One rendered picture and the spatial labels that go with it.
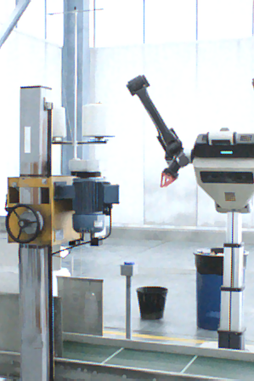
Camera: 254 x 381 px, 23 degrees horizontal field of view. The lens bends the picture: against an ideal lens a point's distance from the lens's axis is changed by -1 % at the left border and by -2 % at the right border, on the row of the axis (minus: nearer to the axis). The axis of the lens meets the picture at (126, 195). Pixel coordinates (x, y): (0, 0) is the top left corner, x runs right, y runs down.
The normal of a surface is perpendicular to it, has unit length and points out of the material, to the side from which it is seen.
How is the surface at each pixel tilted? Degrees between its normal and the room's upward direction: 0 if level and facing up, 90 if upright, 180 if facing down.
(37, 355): 90
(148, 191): 90
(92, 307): 90
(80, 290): 90
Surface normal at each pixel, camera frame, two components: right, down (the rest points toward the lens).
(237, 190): -0.27, 0.68
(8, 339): -0.36, 0.05
